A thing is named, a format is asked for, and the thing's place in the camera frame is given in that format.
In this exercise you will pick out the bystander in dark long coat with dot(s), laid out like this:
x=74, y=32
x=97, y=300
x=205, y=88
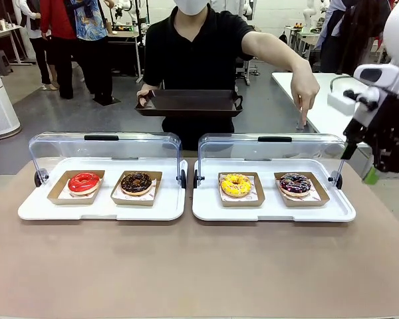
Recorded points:
x=352, y=36

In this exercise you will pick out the bystander in red top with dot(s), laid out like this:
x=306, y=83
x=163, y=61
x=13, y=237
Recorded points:
x=58, y=20

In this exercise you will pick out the dark plastic stool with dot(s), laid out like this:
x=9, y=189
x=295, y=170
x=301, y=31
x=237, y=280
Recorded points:
x=1, y=61

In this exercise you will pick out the cardboard tray under chocolate donut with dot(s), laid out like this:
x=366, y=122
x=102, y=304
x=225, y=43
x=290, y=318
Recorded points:
x=118, y=197

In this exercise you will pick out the cardboard tray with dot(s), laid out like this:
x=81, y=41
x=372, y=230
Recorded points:
x=118, y=197
x=257, y=196
x=54, y=196
x=322, y=196

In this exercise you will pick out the background wooden workbench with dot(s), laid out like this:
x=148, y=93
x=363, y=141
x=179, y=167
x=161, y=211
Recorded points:
x=0, y=33

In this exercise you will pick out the white side table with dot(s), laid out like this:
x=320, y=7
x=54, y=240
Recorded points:
x=292, y=86

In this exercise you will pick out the bystander blue patterned shirt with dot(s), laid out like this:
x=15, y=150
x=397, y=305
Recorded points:
x=91, y=26

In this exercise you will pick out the person's left hand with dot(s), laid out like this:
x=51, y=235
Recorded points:
x=306, y=86

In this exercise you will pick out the white paper under yellow donut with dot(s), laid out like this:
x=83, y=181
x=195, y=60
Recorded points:
x=249, y=198

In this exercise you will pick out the white paper under chocolate donut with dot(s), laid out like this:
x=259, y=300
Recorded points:
x=131, y=198

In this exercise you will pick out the yellow sprinkled donut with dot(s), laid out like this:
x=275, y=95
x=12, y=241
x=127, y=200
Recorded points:
x=229, y=187

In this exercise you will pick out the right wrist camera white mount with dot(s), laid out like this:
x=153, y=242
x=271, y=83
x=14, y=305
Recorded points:
x=369, y=114

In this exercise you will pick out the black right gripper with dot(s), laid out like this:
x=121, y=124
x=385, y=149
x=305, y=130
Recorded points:
x=394, y=119

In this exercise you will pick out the white paper under red donut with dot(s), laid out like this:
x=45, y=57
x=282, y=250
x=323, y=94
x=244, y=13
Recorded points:
x=64, y=195

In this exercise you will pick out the bystander white top black trousers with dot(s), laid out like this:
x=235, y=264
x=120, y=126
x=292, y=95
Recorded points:
x=41, y=40

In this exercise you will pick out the red glazed donut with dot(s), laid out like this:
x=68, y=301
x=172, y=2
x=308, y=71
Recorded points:
x=76, y=186

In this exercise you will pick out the chocolate glazed donut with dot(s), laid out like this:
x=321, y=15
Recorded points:
x=128, y=186

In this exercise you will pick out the paper cup on workbench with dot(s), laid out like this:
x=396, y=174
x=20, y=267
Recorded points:
x=2, y=25

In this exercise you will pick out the person's right hand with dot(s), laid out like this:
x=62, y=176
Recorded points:
x=143, y=93

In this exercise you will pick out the person's left forearm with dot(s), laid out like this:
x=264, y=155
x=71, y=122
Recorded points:
x=272, y=50

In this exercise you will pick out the person in black shirt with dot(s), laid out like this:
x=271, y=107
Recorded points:
x=196, y=50

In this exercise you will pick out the dark brown serving tray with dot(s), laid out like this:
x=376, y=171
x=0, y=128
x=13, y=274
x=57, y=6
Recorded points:
x=189, y=103

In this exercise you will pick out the purple sprinkled donut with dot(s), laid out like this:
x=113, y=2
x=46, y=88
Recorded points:
x=287, y=187

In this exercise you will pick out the background white desk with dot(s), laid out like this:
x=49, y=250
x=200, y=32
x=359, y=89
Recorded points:
x=302, y=36

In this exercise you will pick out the white display tray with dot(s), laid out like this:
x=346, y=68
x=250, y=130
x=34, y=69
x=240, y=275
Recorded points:
x=103, y=212
x=272, y=214

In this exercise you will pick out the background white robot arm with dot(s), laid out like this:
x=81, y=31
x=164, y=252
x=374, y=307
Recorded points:
x=309, y=16

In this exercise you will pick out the white face mask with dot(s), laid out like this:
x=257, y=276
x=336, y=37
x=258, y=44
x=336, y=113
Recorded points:
x=190, y=6

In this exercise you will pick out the cardboard tray under yellow donut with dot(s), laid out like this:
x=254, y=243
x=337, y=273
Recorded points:
x=257, y=196

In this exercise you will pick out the black backpack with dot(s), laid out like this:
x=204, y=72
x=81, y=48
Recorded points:
x=283, y=37

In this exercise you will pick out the white paper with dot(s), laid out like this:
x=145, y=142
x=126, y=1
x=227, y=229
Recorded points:
x=131, y=198
x=315, y=196
x=249, y=198
x=64, y=195

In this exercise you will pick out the white air purifier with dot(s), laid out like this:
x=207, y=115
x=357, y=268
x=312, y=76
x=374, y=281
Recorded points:
x=0, y=106

